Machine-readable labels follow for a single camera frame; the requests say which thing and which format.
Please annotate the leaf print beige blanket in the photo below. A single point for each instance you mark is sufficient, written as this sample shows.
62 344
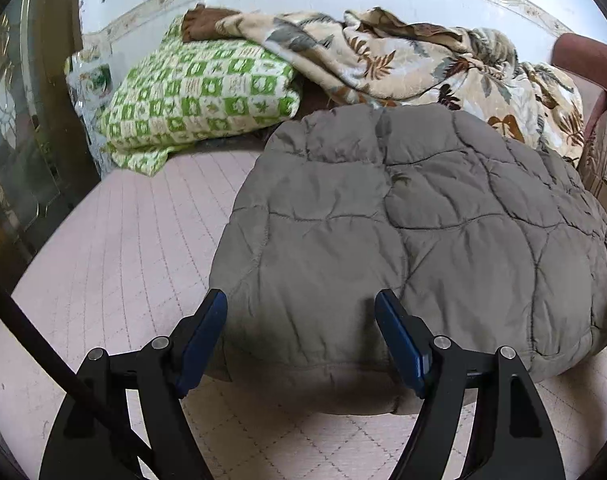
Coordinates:
373 57

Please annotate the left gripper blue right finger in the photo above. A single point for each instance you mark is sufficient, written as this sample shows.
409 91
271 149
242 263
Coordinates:
408 340

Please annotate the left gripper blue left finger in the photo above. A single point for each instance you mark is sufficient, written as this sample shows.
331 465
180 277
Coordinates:
194 340

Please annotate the pink sofa armrest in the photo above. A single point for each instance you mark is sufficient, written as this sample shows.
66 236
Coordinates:
586 58

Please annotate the green checkered pillow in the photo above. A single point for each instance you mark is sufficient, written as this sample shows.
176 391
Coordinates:
187 92

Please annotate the wooden glass panel door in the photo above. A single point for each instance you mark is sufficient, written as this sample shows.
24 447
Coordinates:
45 164

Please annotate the grey quilted hooded jacket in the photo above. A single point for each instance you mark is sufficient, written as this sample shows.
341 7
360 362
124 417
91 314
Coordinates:
489 241

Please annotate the floral plastic bag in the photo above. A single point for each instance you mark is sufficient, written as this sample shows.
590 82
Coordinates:
89 83

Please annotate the pink quilted mattress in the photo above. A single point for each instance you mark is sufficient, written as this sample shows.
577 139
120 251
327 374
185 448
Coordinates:
132 259

